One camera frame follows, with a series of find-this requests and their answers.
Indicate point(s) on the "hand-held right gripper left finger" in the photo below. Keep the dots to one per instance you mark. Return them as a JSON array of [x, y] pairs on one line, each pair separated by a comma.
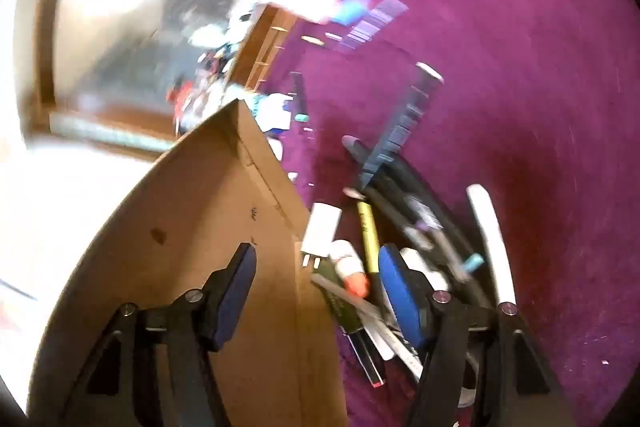
[[235, 292]]

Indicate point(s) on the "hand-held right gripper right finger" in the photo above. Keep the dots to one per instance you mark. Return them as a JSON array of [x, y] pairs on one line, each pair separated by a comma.
[[397, 292]]

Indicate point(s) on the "white tube red print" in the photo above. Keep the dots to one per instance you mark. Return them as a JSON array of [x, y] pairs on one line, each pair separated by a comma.
[[347, 264]]

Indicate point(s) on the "yellow pen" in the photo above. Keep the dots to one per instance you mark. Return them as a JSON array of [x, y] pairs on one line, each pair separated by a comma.
[[368, 232]]

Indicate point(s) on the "black pen red tips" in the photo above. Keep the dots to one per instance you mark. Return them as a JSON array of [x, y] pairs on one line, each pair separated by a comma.
[[367, 359]]

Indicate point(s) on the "brown cardboard box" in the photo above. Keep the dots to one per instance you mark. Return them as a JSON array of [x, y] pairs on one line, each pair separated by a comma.
[[200, 207]]

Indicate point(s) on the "white power adapter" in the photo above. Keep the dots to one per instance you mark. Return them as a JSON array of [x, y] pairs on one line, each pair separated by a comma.
[[322, 227]]

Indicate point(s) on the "black marker pink caps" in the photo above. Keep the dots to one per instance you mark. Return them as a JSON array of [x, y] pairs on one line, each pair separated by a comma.
[[353, 193]]

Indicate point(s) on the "black marker white caps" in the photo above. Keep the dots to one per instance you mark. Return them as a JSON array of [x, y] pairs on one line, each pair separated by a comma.
[[402, 127]]

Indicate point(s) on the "blue white box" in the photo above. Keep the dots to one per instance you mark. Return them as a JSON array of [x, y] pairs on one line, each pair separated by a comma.
[[272, 112]]

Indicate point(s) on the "black marker green cap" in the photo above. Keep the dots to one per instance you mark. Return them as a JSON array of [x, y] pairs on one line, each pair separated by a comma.
[[299, 97]]

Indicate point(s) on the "magenta plush cloth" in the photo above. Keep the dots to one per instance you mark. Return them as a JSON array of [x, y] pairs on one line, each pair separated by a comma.
[[525, 107]]

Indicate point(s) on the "wooden cabinet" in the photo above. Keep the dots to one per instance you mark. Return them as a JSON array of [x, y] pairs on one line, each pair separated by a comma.
[[260, 52]]

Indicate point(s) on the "blue battery pack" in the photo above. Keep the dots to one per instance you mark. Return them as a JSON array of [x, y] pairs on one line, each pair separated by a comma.
[[352, 9]]

